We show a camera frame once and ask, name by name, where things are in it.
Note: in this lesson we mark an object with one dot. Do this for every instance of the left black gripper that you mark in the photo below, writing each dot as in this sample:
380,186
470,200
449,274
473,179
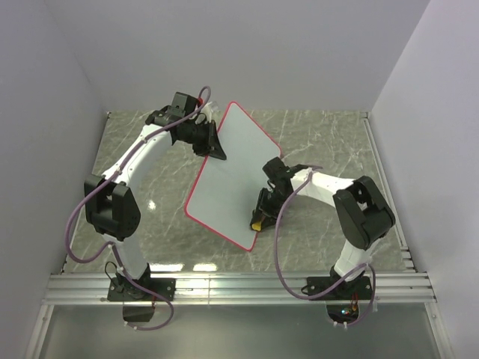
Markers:
212,147

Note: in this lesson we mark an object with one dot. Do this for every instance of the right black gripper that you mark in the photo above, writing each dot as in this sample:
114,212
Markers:
270,220

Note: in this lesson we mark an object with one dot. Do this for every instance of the yellow eraser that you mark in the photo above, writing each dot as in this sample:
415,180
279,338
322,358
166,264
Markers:
257,226

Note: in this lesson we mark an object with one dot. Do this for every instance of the red framed whiteboard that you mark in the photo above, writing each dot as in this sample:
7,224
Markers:
225,193

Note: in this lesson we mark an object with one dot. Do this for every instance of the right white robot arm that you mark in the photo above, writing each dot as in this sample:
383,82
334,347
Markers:
363,213

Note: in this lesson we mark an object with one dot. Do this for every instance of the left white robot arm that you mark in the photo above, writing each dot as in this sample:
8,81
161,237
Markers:
110,205

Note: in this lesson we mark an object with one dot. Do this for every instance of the aluminium mounting rail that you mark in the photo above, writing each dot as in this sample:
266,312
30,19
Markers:
216,288

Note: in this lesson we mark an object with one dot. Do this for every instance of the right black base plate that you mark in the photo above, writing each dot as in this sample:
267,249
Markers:
359,289

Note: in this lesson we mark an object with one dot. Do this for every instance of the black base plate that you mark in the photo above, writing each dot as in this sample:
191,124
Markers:
120,289
359,289

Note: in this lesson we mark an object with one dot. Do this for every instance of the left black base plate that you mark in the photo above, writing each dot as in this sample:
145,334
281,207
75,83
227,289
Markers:
120,289

